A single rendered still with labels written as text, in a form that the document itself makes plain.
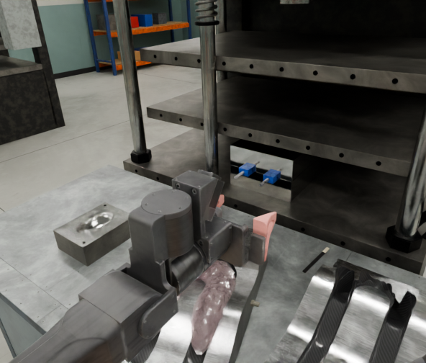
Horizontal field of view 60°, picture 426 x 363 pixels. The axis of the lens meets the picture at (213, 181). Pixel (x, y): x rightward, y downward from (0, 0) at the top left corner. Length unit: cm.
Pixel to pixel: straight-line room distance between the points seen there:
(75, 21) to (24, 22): 382
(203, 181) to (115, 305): 17
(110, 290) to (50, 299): 68
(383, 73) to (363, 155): 26
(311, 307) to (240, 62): 85
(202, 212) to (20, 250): 94
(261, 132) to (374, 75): 43
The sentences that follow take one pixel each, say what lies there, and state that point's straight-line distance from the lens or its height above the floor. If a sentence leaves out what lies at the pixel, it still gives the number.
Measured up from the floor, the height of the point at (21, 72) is 73.
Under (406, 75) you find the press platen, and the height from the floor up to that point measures 128.
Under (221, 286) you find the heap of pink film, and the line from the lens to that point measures 85.
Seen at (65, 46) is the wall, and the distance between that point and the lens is 817.
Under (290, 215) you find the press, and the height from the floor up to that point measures 79.
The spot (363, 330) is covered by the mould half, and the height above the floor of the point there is 91.
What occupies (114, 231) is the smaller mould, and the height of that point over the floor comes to 86.
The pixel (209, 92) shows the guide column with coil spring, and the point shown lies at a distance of 139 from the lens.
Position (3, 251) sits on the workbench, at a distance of 133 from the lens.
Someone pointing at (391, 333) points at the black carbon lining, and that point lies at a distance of 83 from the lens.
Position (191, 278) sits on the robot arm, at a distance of 46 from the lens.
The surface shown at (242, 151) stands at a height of 94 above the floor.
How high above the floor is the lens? 151
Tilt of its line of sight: 28 degrees down
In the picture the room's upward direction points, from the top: 2 degrees counter-clockwise
